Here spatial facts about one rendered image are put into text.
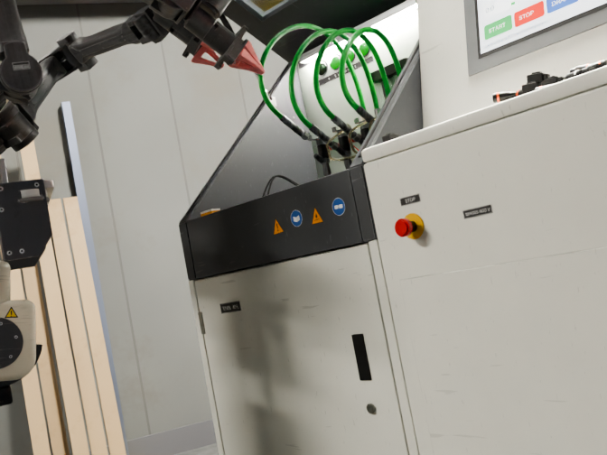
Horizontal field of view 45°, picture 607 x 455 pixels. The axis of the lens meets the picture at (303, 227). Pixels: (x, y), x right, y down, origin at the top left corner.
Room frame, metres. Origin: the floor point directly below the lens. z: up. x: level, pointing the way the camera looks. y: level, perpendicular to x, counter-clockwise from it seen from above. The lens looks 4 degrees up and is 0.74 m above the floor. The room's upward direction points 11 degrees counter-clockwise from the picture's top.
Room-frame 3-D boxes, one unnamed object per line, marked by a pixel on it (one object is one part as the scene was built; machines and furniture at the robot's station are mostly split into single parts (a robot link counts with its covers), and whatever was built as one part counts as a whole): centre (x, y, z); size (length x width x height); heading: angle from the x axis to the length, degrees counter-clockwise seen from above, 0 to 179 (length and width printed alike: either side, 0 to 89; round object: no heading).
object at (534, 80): (1.31, -0.49, 1.01); 0.23 x 0.11 x 0.06; 44
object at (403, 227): (1.42, -0.20, 0.80); 0.05 x 0.04 x 0.05; 44
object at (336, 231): (1.78, 0.08, 0.87); 0.62 x 0.04 x 0.16; 44
